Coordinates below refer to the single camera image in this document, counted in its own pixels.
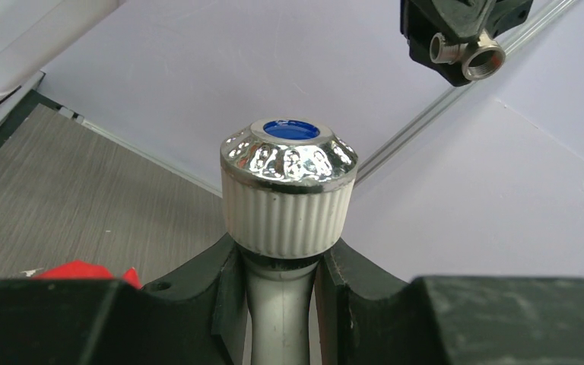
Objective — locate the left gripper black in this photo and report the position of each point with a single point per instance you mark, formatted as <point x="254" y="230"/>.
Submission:
<point x="462" y="21"/>

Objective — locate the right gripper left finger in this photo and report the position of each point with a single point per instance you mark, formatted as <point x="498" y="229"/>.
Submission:
<point x="195" y="314"/>

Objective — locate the red cloth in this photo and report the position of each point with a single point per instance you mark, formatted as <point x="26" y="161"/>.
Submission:
<point x="80" y="270"/>

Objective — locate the white faucet with chrome head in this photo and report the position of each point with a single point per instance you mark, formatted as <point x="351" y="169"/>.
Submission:
<point x="286" y="188"/>

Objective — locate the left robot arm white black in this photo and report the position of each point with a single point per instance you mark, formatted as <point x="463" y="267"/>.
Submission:
<point x="33" y="33"/>

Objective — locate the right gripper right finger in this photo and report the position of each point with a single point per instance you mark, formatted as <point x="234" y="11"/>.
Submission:
<point x="368" y="316"/>

